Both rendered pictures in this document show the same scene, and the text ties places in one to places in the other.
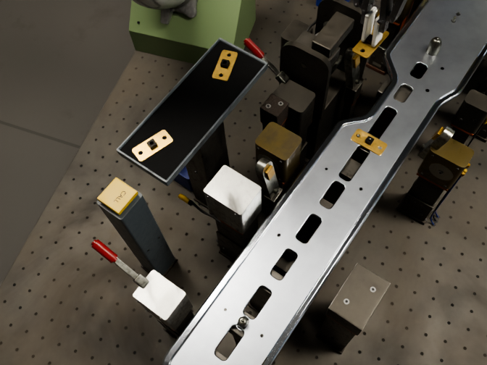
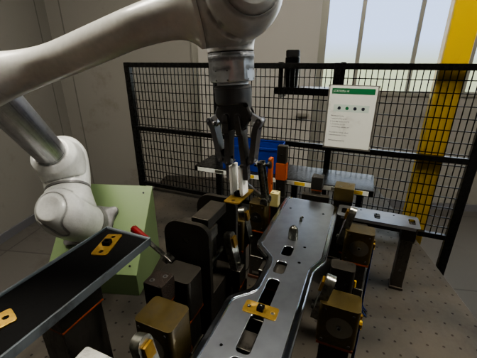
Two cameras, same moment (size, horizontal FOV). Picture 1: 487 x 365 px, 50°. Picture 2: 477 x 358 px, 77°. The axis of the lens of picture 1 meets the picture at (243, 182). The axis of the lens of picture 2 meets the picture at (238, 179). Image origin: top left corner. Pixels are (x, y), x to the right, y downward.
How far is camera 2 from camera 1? 56 cm
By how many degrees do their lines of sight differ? 44
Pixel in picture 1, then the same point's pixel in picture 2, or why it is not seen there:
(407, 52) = (275, 241)
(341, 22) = (215, 204)
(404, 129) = (289, 294)
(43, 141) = not seen: outside the picture
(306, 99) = (192, 273)
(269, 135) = (152, 309)
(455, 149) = (343, 298)
